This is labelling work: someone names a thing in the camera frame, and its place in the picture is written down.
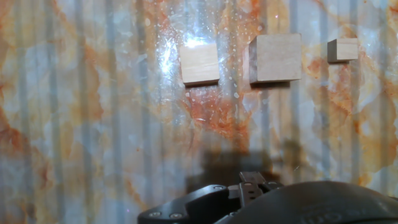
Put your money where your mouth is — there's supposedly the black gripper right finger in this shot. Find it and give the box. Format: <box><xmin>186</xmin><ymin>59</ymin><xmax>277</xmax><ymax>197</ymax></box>
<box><xmin>261</xmin><ymin>181</ymin><xmax>285</xmax><ymax>192</ymax></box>

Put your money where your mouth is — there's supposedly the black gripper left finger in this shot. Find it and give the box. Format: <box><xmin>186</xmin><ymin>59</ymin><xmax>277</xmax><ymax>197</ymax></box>
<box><xmin>238</xmin><ymin>171</ymin><xmax>267</xmax><ymax>208</ymax></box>

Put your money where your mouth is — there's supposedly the small wooden cube block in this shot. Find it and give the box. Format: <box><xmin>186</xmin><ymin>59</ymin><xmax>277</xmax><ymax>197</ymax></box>
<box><xmin>326</xmin><ymin>37</ymin><xmax>359</xmax><ymax>64</ymax></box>

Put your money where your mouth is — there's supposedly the large wooden cube block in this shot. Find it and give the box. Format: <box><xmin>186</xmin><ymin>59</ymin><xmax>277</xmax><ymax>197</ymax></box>
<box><xmin>248</xmin><ymin>33</ymin><xmax>303</xmax><ymax>85</ymax></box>

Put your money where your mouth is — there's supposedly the medium wooden cube block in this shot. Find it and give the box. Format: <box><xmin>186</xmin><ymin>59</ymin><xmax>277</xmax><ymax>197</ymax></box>
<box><xmin>179</xmin><ymin>43</ymin><xmax>221</xmax><ymax>87</ymax></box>

